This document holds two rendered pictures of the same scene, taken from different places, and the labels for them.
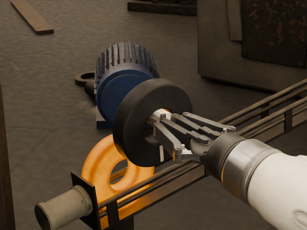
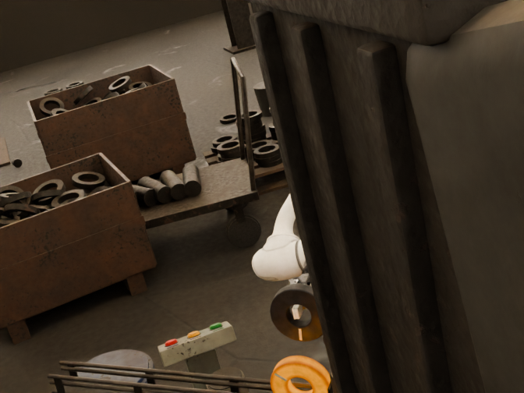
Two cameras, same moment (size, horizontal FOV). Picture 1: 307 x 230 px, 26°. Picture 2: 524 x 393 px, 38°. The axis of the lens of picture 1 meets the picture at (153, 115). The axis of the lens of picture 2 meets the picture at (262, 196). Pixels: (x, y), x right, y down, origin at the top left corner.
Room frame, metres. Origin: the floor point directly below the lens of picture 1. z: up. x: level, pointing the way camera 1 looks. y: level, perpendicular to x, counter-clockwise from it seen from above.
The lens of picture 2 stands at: (1.85, 1.46, 1.85)
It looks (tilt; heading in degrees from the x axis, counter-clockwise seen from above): 22 degrees down; 242
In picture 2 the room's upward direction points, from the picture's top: 14 degrees counter-clockwise
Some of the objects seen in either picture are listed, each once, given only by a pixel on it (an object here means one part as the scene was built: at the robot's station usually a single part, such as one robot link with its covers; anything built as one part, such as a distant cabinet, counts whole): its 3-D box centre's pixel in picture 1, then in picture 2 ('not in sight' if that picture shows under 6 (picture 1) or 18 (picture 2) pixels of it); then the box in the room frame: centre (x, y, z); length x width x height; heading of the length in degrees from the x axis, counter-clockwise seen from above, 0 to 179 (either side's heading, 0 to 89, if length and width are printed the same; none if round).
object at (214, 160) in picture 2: not in sight; (289, 133); (-0.83, -2.89, 0.22); 1.20 x 0.81 x 0.44; 159
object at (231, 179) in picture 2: not in sight; (161, 170); (0.33, -2.49, 0.48); 1.18 x 0.65 x 0.96; 154
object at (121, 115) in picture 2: not in sight; (111, 136); (0.05, -3.98, 0.38); 1.03 x 0.83 x 0.75; 167
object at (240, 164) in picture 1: (253, 171); not in sight; (0.86, -0.15, 0.85); 0.09 x 0.06 x 0.09; 129
